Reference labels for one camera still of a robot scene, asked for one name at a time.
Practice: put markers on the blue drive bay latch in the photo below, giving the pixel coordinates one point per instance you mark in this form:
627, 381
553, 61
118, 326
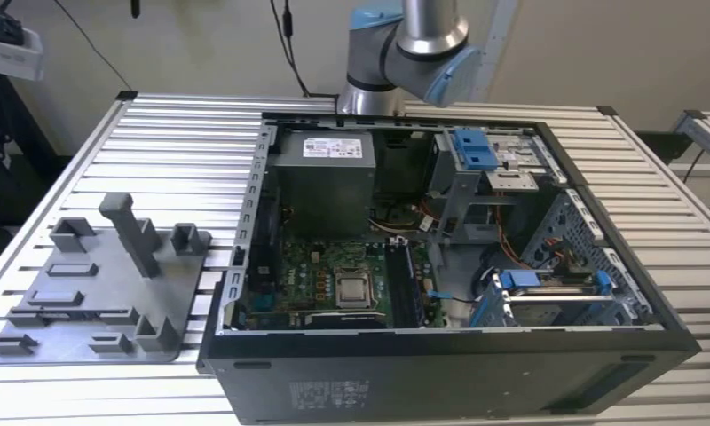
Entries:
470, 139

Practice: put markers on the installed RAM stick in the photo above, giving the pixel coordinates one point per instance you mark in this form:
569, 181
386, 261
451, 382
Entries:
414, 288

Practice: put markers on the grey power supply unit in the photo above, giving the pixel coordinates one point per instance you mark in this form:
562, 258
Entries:
322, 195

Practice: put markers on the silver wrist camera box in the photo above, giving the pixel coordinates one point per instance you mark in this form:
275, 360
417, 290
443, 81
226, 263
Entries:
11, 57

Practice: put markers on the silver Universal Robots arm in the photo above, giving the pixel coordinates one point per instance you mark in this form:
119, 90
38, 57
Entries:
431, 35

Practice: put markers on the dark RAM stick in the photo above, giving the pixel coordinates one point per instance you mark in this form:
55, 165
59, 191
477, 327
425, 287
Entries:
70, 316

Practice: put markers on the black hanging rod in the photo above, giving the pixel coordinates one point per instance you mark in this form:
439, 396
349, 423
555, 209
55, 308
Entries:
134, 9

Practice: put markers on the silver CPU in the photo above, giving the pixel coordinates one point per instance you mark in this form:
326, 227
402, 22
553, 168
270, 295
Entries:
353, 290

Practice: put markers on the black open PC case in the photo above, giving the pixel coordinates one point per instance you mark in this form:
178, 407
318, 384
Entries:
449, 377

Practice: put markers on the metal drive cage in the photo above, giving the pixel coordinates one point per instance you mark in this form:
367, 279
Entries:
509, 179

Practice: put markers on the grey parts rack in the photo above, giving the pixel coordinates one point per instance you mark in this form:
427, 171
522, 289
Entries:
153, 293

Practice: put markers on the black graphics card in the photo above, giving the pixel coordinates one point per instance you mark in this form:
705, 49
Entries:
342, 320

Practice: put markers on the green motherboard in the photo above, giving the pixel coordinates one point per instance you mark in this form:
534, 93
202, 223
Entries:
307, 266

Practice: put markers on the blue disk carrier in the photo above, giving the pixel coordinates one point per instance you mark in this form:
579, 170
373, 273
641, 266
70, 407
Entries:
521, 280

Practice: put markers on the black table corner cap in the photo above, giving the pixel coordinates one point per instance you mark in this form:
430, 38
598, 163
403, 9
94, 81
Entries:
607, 111
127, 95

